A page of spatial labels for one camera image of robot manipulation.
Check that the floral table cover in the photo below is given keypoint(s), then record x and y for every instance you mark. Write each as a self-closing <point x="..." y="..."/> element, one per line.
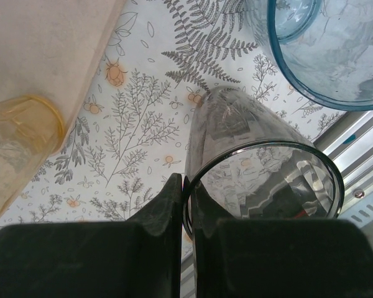
<point x="143" y="93"/>

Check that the blue drinking glass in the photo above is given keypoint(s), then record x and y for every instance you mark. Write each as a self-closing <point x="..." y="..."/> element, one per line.
<point x="329" y="62"/>

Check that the grey smoked drinking glass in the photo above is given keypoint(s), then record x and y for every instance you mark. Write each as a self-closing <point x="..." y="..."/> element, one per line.
<point x="267" y="130"/>

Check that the pink plastic tray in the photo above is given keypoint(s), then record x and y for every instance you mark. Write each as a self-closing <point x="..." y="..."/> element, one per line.
<point x="34" y="46"/>

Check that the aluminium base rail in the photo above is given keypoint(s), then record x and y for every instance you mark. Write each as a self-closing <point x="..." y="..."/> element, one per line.
<point x="360" y="146"/>

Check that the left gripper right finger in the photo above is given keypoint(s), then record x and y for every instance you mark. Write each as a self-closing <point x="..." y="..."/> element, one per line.
<point x="283" y="264"/>

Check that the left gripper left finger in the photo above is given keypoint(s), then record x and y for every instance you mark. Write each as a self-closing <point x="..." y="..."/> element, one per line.
<point x="81" y="264"/>

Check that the amber drinking glass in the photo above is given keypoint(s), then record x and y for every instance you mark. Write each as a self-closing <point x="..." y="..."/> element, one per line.
<point x="25" y="130"/>

